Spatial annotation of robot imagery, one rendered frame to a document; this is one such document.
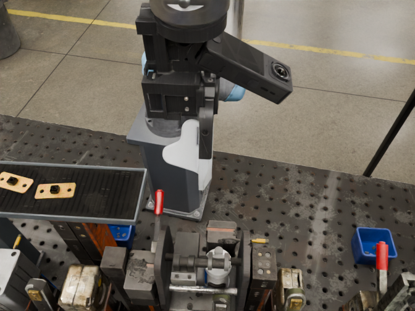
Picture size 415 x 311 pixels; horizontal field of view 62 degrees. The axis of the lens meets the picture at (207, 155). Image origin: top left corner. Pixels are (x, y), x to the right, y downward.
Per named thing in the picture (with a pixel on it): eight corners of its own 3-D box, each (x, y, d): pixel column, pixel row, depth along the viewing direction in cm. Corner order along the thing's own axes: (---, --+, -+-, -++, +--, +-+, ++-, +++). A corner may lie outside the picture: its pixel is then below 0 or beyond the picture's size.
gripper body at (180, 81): (158, 82, 45) (145, -11, 36) (223, 84, 45) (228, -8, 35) (147, 124, 40) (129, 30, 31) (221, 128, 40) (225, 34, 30)
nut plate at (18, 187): (-8, 185, 78) (-11, 182, 77) (3, 171, 80) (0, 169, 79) (24, 194, 76) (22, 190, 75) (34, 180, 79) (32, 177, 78)
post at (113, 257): (131, 316, 103) (98, 266, 72) (134, 299, 106) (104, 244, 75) (147, 318, 103) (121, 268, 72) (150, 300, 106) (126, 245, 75)
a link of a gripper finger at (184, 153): (165, 186, 44) (165, 115, 42) (210, 189, 44) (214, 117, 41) (160, 195, 41) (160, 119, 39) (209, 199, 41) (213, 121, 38)
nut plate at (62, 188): (34, 199, 75) (32, 196, 75) (39, 184, 78) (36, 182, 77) (73, 197, 76) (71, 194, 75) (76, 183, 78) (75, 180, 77)
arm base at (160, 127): (154, 97, 105) (150, 71, 97) (202, 104, 103) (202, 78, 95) (138, 132, 96) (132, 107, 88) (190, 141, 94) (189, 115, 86)
